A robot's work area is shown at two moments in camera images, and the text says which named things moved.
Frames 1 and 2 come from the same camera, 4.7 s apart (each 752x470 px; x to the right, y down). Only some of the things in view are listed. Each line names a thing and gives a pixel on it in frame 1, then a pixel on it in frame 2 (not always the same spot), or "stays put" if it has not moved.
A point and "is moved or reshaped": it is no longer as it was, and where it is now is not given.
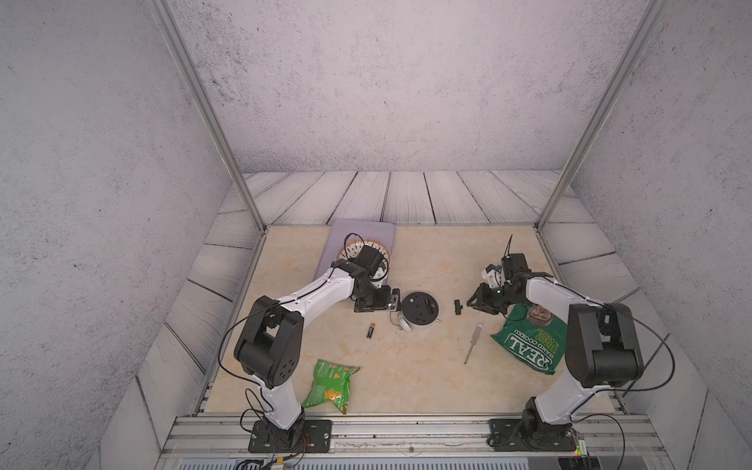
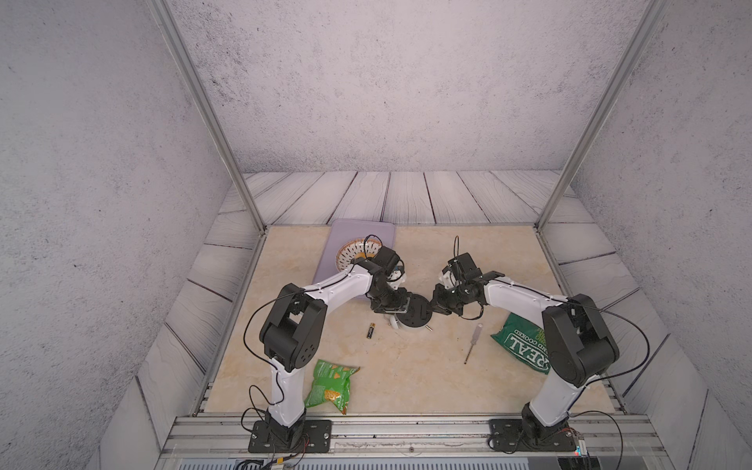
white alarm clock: x=418 y=309 is moved or reshaped
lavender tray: x=346 y=230 stays put
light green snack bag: x=332 y=381 stays put
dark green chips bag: x=536 y=335 stays put
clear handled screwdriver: x=474 y=341 stays put
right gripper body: x=493 y=300 to x=448 y=301
